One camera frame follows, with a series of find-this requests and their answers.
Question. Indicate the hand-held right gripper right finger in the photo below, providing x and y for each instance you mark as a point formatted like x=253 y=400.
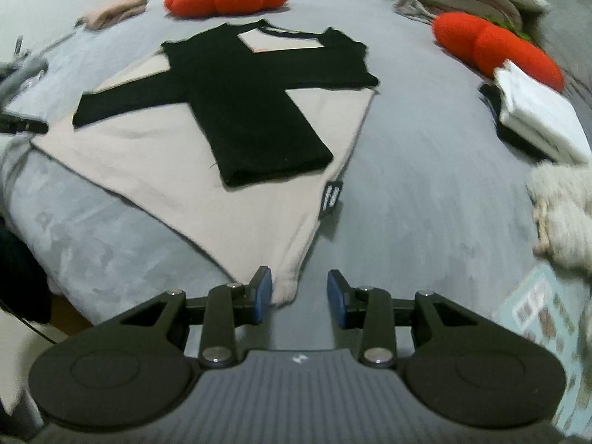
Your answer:
x=334 y=293

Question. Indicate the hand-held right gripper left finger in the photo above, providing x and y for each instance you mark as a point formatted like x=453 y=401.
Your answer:
x=264 y=291

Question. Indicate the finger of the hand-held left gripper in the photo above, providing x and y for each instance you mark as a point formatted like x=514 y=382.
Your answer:
x=23 y=127

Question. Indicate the cream shirt with black sleeves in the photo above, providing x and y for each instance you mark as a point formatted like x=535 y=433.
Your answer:
x=138 y=148

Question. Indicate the folded white clothes stack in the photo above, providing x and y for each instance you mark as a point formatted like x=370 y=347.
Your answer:
x=489 y=99

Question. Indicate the thin grey stick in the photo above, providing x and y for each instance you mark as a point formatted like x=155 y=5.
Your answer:
x=18 y=46

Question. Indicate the folded pink cloth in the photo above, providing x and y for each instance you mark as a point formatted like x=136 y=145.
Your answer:
x=115 y=11

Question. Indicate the fluffy white garment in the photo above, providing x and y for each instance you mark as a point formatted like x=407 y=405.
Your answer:
x=564 y=212

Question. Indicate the grey quilted headboard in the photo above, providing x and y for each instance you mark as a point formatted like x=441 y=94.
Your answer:
x=569 y=23

